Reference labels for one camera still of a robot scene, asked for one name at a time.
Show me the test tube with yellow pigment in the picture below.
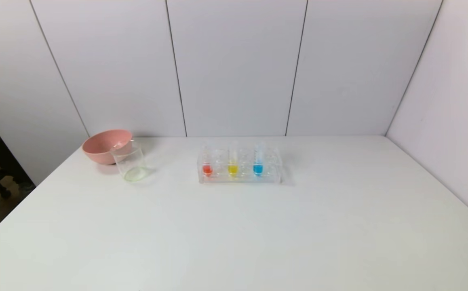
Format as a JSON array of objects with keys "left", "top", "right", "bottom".
[{"left": 228, "top": 141, "right": 240, "bottom": 177}]

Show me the test tube with blue pigment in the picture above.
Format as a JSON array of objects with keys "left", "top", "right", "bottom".
[{"left": 253, "top": 141, "right": 265, "bottom": 177}]

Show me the clear acrylic test tube rack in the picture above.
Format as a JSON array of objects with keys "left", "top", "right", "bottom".
[{"left": 196, "top": 146, "right": 283, "bottom": 185}]

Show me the test tube with red pigment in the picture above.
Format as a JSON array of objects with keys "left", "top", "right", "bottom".
[{"left": 202, "top": 141, "right": 214, "bottom": 177}]

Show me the clear glass beaker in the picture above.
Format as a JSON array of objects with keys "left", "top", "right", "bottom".
[{"left": 110, "top": 139, "right": 149, "bottom": 183}]

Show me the pink plastic bowl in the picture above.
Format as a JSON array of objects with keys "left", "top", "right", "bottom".
[{"left": 82, "top": 129, "right": 133, "bottom": 165}]

